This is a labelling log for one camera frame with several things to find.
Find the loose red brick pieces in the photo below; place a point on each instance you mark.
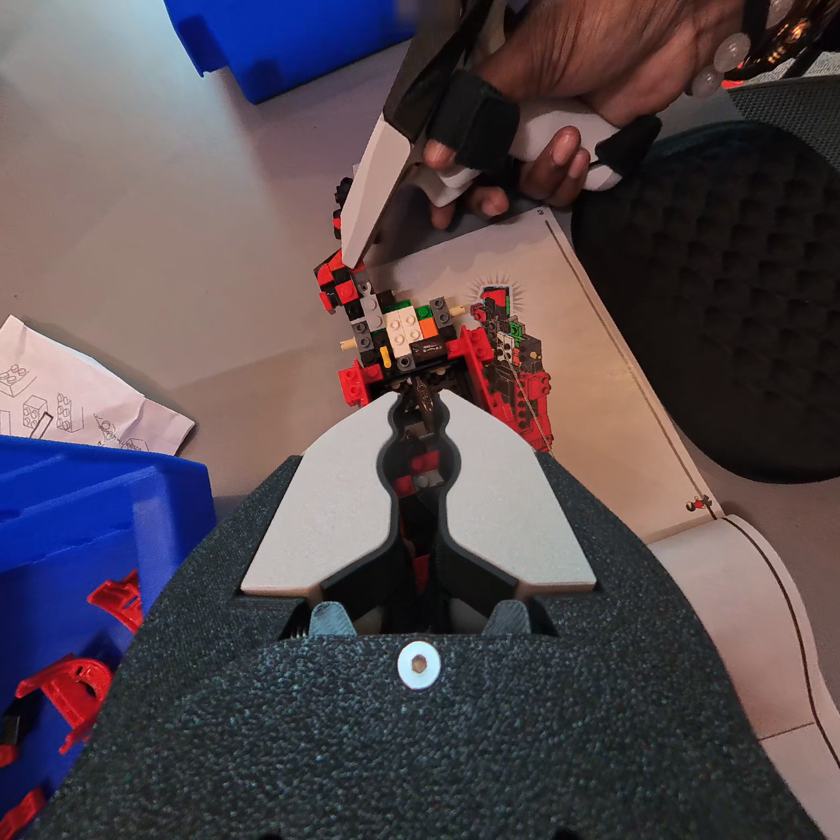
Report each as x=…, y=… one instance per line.
x=65, y=682

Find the white printed paper bag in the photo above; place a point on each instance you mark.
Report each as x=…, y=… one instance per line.
x=79, y=387

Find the red toy brick car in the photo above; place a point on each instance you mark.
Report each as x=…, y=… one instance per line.
x=400, y=328

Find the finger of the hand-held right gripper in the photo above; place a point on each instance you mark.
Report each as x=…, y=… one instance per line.
x=374, y=197

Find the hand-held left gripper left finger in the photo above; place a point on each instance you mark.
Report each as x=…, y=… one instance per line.
x=315, y=512

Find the person's right hand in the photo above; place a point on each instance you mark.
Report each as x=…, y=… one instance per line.
x=604, y=46

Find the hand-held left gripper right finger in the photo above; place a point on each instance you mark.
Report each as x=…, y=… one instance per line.
x=518, y=518

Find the grey mesh chair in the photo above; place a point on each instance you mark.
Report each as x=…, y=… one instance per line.
x=787, y=108

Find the white instruction booklet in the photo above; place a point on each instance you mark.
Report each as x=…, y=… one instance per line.
x=590, y=420

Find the blue plastic bin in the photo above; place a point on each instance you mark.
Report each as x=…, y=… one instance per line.
x=282, y=39
x=65, y=512

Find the black dimpled cushion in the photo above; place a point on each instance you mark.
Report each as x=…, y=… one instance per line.
x=722, y=295

